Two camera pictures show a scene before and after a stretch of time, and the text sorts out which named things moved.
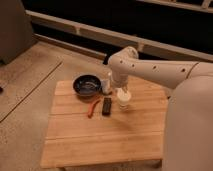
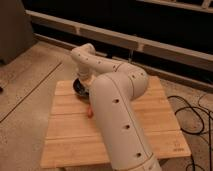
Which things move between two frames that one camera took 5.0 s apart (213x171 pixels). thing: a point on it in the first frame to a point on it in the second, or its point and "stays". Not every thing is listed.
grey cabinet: [16, 33] stays
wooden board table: [135, 136] stays
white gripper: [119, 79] to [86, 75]
